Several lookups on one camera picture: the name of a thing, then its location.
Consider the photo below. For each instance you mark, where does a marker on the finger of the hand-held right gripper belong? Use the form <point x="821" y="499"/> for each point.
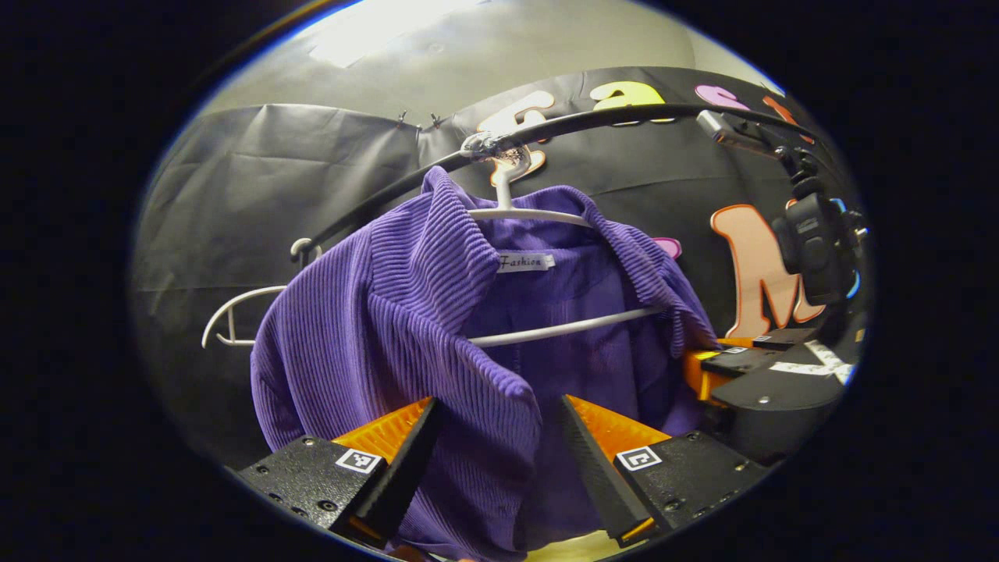
<point x="784" y="338"/>
<point x="741" y="361"/>

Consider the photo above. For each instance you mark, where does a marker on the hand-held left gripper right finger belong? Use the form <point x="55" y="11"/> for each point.
<point x="597" y="468"/>

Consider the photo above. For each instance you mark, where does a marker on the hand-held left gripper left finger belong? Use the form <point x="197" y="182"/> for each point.
<point x="398" y="468"/>

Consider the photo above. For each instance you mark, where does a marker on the white clothes hanger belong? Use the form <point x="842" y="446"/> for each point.
<point x="257" y="291"/>
<point x="504" y="195"/>

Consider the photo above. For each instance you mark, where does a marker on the black clothes rail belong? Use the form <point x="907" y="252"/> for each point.
<point x="593" y="119"/>

